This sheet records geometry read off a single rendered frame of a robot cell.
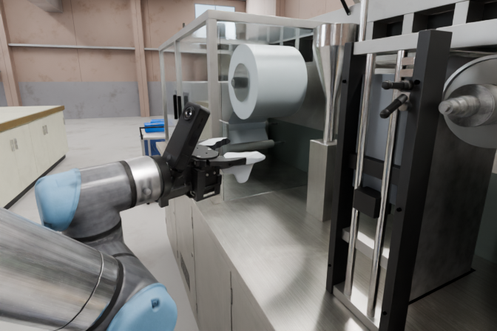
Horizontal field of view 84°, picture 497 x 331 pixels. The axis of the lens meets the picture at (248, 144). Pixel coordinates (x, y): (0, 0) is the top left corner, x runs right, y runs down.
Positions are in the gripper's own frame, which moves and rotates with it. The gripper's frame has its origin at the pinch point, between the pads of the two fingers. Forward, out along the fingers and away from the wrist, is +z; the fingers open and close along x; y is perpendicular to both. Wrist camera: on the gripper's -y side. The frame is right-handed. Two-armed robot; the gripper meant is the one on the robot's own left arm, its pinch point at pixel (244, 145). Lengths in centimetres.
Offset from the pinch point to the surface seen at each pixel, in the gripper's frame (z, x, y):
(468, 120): 13.8, 33.2, -12.4
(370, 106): 12.1, 19.2, -11.7
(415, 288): 22.9, 33.6, 26.1
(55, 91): 142, -1100, 180
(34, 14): 121, -1145, -62
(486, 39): 16.4, 31.6, -23.9
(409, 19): 63, 4, -33
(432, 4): 61, 10, -37
